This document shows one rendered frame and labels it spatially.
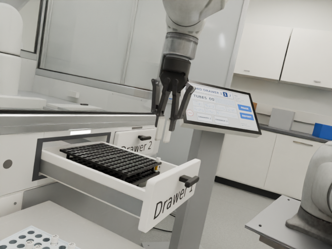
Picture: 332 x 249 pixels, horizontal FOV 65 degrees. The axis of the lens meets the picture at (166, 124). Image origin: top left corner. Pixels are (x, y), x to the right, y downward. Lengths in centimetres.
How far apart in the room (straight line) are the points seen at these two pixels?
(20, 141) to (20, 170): 7
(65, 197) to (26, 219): 19
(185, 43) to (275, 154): 299
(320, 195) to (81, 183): 63
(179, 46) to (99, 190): 41
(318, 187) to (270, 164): 277
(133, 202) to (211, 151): 109
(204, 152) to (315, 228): 86
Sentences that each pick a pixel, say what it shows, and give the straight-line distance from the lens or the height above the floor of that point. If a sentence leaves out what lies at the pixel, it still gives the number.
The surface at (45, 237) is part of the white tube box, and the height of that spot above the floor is 79.
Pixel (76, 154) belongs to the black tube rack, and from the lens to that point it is 71.
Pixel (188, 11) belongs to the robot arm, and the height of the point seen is 127.
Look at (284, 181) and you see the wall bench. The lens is 366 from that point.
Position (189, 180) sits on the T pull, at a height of 91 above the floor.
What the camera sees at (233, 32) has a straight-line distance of 235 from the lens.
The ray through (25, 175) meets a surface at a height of 84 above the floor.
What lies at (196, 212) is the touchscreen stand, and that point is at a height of 40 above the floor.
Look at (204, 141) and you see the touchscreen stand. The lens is 157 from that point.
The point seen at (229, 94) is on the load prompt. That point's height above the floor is 116.
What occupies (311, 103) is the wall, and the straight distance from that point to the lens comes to 430.
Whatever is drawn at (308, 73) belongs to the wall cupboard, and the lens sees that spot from 396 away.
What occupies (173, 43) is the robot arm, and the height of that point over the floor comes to 123.
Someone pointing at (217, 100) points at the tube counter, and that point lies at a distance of 158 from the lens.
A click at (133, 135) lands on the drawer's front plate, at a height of 91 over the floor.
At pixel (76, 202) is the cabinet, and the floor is 70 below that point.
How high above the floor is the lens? 111
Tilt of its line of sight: 7 degrees down
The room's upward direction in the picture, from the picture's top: 11 degrees clockwise
